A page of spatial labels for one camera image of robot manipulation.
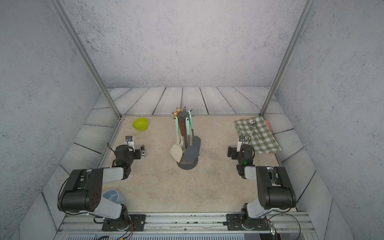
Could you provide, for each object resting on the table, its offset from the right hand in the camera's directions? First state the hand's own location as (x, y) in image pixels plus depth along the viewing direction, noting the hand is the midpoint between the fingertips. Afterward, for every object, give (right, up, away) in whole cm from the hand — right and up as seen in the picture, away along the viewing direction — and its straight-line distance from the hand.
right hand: (239, 145), depth 94 cm
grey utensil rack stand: (-34, -12, -1) cm, 36 cm away
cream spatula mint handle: (-37, -2, -11) cm, 39 cm away
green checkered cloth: (+17, +6, +14) cm, 22 cm away
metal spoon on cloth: (+16, +14, +21) cm, 30 cm away
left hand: (-63, 0, 0) cm, 63 cm away
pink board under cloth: (+27, +13, +20) cm, 36 cm away
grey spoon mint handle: (-27, +3, -1) cm, 27 cm away
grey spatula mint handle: (-29, -3, -11) cm, 32 cm away
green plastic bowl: (-68, +13, +18) cm, 72 cm away
